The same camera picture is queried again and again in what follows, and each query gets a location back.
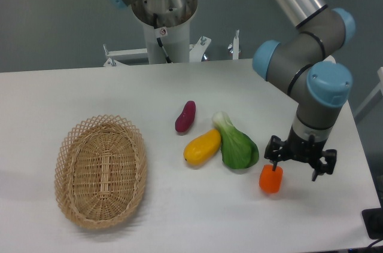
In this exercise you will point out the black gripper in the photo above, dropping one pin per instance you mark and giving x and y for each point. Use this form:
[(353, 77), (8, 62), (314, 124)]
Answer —
[(304, 145)]

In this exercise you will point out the orange toy fruit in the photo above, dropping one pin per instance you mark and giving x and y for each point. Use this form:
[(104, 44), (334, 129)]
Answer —
[(270, 180)]

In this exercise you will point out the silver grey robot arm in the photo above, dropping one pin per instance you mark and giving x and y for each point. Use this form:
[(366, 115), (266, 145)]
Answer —
[(299, 68)]

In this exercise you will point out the green bok choy toy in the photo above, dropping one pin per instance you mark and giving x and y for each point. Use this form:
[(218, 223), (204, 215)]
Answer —
[(237, 149)]

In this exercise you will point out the black device at table corner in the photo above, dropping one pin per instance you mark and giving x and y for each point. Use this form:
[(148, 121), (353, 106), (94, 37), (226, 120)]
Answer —
[(373, 222)]

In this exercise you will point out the yellow mango toy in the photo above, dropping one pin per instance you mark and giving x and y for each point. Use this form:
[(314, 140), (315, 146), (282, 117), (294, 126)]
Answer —
[(199, 150)]

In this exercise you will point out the purple sweet potato toy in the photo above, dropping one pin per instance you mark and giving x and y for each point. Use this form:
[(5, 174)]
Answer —
[(185, 120)]

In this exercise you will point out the woven wicker basket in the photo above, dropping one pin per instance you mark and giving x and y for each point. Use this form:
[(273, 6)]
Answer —
[(101, 172)]

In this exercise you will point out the white metal frame leg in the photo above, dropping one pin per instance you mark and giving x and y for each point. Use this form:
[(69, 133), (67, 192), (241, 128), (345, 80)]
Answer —
[(371, 100)]

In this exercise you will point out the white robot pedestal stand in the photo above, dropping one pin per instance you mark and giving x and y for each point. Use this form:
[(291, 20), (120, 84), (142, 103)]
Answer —
[(164, 45)]

